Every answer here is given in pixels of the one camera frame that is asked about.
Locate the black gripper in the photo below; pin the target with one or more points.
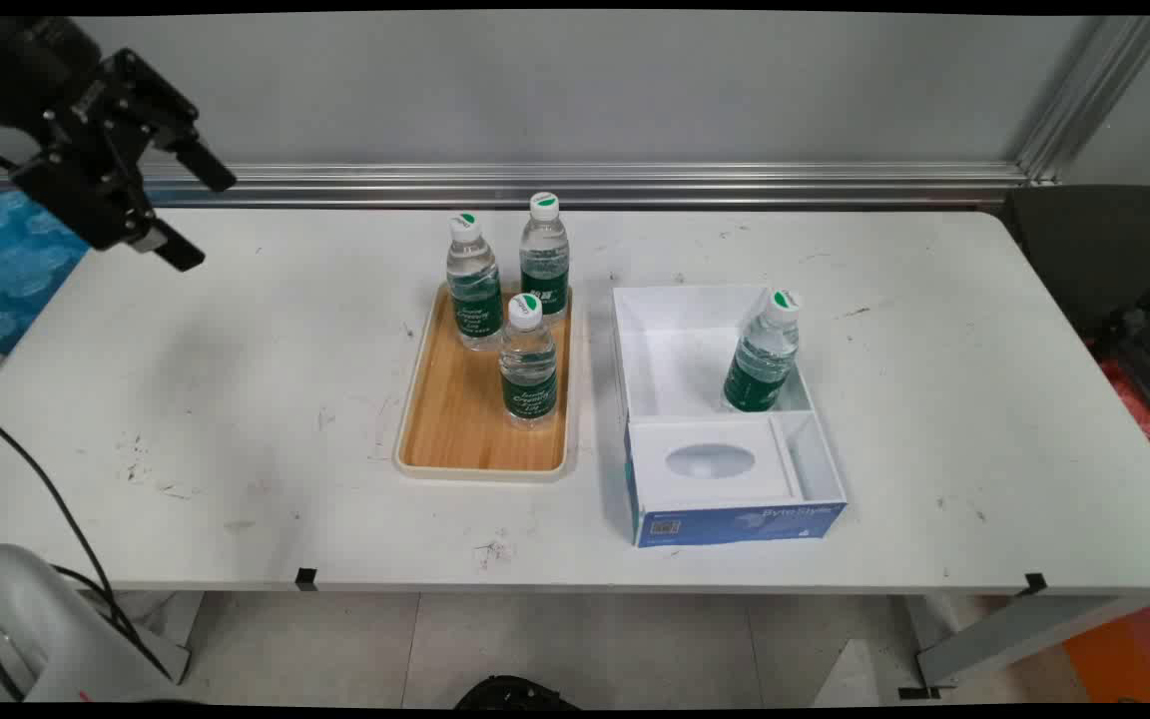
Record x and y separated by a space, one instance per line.
86 135

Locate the orange box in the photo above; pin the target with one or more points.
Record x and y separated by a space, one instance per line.
1129 654

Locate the black round object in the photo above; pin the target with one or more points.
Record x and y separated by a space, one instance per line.
515 694

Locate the grey table leg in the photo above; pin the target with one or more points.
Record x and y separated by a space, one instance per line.
1014 634

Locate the horizontal aluminium frame rail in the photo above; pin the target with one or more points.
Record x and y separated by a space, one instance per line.
585 185

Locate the water bottle green label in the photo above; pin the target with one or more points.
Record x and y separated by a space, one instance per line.
475 295
545 270
761 369
529 384

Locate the dark grey chair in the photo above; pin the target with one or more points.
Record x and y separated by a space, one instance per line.
1084 250

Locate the white box blue print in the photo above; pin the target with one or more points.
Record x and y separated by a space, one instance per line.
695 350

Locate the slanted aluminium frame post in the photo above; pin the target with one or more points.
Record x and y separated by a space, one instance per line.
1094 95

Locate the black tape mark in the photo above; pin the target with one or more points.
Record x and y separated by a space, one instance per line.
1035 584
306 578

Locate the red mesh bag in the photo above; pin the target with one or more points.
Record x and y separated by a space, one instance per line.
1134 409

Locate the blue bubble wrap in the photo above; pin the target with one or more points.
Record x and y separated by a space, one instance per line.
11 270

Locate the wooden tray cream rim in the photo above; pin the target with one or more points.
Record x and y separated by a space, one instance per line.
460 419

